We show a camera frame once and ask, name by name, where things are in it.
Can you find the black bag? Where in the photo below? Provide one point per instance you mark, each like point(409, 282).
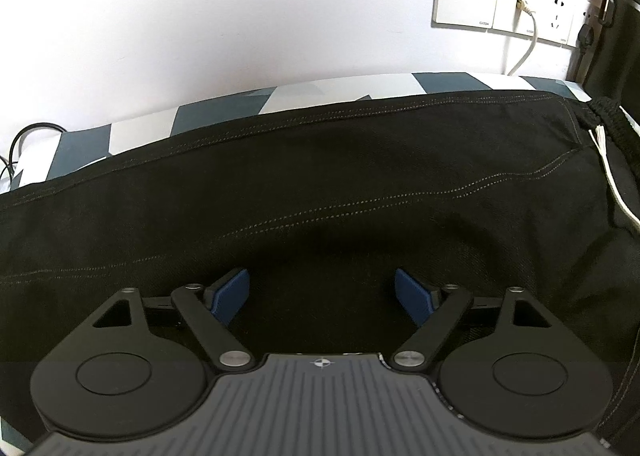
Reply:
point(615, 36)

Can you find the white paper sheet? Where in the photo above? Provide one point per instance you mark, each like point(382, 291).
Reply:
point(510, 16)

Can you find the white power wall socket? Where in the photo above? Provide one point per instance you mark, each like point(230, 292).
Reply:
point(555, 16)

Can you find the geometric patterned bedsheet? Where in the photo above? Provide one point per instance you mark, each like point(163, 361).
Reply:
point(140, 129)

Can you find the black plug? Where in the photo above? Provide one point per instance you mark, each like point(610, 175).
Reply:
point(584, 36)

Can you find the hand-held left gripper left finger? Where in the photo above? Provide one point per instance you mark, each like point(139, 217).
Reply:
point(231, 293)

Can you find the black pants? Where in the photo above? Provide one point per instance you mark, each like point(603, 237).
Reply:
point(320, 186)

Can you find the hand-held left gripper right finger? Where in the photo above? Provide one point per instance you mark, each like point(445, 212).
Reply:
point(412, 293)

